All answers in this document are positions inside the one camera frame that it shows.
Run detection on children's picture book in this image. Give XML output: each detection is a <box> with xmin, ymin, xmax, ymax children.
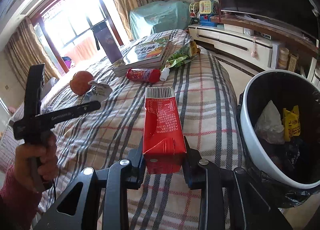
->
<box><xmin>113</xmin><ymin>35</ymin><xmax>170</xmax><ymax>77</ymax></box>

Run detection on red candy tube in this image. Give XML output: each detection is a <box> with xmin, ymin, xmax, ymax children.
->
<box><xmin>126</xmin><ymin>68</ymin><xmax>161</xmax><ymax>84</ymax></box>

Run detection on apple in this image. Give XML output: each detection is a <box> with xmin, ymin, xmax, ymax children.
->
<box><xmin>69</xmin><ymin>71</ymin><xmax>94</xmax><ymax>95</ymax></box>

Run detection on red white 1928 carton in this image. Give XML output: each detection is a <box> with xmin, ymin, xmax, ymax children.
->
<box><xmin>143</xmin><ymin>87</ymin><xmax>187</xmax><ymax>174</ymax></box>

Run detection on beige curtain left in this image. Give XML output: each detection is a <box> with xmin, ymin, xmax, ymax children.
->
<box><xmin>4</xmin><ymin>17</ymin><xmax>61</xmax><ymax>88</ymax></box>

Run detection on toy cash register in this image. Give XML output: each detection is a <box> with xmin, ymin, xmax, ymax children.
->
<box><xmin>189</xmin><ymin>0</ymin><xmax>220</xmax><ymax>27</ymax></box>

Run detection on pink sleeve left forearm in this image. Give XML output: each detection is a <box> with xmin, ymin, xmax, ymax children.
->
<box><xmin>1</xmin><ymin>166</ymin><xmax>42</xmax><ymax>229</ymax></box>

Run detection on window with red frame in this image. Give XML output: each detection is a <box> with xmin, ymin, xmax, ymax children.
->
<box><xmin>30</xmin><ymin>0</ymin><xmax>129</xmax><ymax>74</ymax></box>

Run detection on plaid blanket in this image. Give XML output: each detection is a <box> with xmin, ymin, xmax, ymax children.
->
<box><xmin>10</xmin><ymin>29</ymin><xmax>245</xmax><ymax>230</ymax></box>

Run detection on white crumpled tissue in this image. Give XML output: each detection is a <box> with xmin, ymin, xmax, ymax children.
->
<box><xmin>254</xmin><ymin>100</ymin><xmax>285</xmax><ymax>144</ymax></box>

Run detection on teal covered furniture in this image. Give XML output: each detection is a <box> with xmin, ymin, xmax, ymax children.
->
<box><xmin>129</xmin><ymin>0</ymin><xmax>190</xmax><ymax>40</ymax></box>

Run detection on white TV cabinet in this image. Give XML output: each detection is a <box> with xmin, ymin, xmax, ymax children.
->
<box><xmin>188</xmin><ymin>23</ymin><xmax>320</xmax><ymax>80</ymax></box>

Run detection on white trash bin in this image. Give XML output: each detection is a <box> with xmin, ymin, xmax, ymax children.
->
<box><xmin>240</xmin><ymin>69</ymin><xmax>319</xmax><ymax>189</ymax></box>

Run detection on green crumpled snack bag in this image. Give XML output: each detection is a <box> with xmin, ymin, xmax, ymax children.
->
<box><xmin>159</xmin><ymin>41</ymin><xmax>201</xmax><ymax>81</ymax></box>

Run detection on yellow snack wrapper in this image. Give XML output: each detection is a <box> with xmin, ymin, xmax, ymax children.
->
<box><xmin>282</xmin><ymin>105</ymin><xmax>300</xmax><ymax>142</ymax></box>

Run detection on person's left hand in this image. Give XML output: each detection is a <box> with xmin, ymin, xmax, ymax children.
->
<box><xmin>14</xmin><ymin>132</ymin><xmax>58</xmax><ymax>193</ymax></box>

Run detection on white yogurt cup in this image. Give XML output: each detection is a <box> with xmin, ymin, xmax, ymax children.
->
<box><xmin>82</xmin><ymin>80</ymin><xmax>112</xmax><ymax>103</ymax></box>

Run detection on purple thermos bottle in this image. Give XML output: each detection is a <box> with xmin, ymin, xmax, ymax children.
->
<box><xmin>91</xmin><ymin>21</ymin><xmax>123</xmax><ymax>64</ymax></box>

